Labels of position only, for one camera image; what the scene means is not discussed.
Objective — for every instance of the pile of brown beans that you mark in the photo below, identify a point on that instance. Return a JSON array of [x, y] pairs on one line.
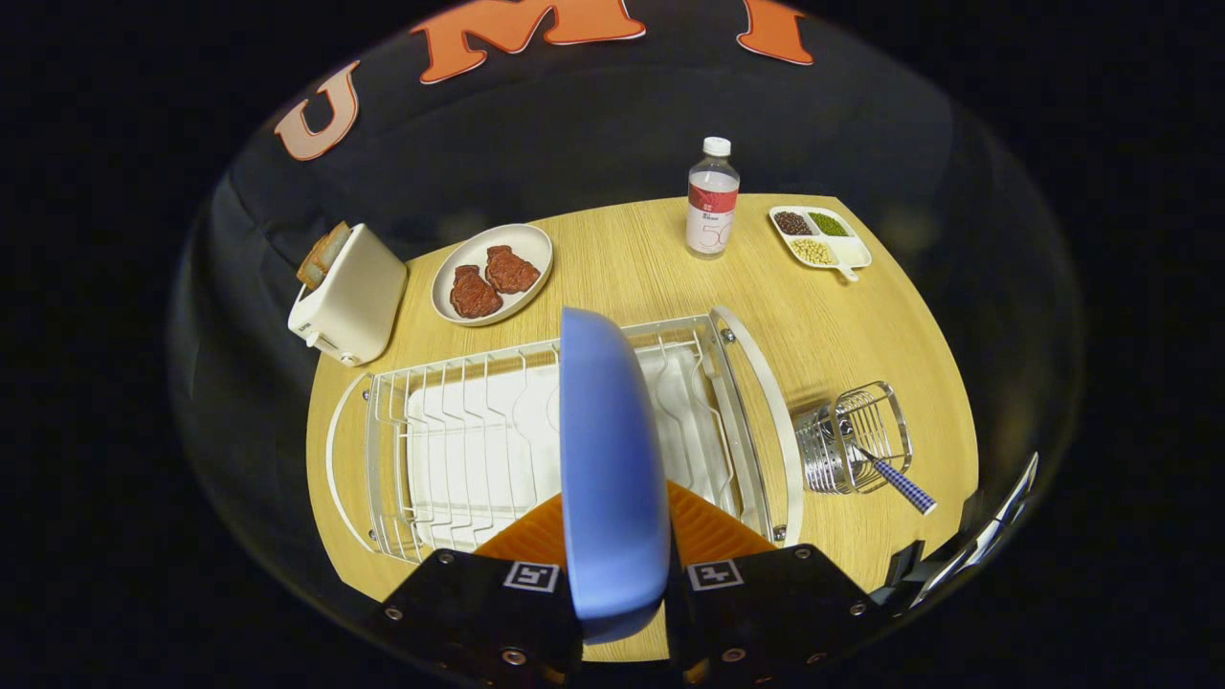
[[791, 223]]

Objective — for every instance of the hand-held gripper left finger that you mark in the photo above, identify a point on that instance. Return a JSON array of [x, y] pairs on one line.
[[478, 612]]

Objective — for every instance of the white divided tray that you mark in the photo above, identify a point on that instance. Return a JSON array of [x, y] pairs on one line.
[[847, 251]]

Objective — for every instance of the red meat piece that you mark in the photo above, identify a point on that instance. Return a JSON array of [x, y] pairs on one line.
[[512, 270], [474, 292]]

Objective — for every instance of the white toaster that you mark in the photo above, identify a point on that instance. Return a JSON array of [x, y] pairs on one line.
[[354, 297]]

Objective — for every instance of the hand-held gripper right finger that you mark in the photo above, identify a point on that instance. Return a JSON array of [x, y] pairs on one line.
[[766, 612]]

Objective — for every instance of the clear bottle with red label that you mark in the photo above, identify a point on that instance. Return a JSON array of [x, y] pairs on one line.
[[713, 206]]

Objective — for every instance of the blue plate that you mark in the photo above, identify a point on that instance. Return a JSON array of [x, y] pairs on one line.
[[612, 478]]

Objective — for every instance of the beige oval plate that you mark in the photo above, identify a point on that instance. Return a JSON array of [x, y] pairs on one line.
[[469, 251]]

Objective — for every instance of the pile of green beans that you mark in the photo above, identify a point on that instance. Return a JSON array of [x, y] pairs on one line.
[[830, 225]]

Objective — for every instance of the pile of yellow beans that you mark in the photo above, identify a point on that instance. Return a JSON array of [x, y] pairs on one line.
[[813, 252]]

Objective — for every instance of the toast slice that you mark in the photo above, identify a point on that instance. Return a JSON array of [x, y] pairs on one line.
[[335, 244], [311, 268]]

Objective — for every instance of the black backdrop cloth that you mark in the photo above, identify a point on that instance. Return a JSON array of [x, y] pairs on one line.
[[574, 124]]

